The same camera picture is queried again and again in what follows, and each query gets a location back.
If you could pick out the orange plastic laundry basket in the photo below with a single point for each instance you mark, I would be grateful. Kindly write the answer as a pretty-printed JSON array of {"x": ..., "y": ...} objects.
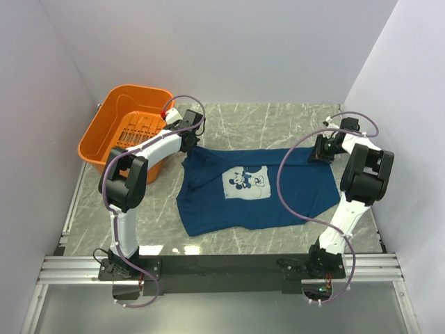
[{"x": 129, "y": 115}]

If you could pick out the blue Mickey Mouse t-shirt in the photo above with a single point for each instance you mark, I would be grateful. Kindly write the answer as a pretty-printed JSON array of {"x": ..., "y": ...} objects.
[{"x": 252, "y": 189}]

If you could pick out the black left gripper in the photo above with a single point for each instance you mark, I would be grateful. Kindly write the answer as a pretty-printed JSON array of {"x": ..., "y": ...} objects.
[{"x": 186, "y": 149}]

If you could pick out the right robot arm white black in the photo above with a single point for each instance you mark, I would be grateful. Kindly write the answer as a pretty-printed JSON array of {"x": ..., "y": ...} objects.
[{"x": 364, "y": 181}]

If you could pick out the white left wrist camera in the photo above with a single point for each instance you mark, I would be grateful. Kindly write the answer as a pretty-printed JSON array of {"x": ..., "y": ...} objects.
[{"x": 170, "y": 116}]

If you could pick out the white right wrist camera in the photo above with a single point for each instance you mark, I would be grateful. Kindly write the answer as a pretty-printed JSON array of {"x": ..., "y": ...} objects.
[{"x": 329, "y": 124}]

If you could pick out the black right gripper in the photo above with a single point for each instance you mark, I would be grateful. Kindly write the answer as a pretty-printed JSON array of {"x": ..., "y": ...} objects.
[{"x": 317, "y": 155}]

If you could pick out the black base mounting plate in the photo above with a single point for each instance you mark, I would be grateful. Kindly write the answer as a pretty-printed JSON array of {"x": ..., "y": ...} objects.
[{"x": 179, "y": 274}]

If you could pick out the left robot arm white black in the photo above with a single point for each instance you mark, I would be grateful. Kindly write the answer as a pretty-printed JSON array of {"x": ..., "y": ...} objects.
[{"x": 124, "y": 181}]

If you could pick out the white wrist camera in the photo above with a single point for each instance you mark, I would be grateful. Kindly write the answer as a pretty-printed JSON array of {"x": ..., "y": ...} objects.
[
  {"x": 170, "y": 116},
  {"x": 329, "y": 124}
]

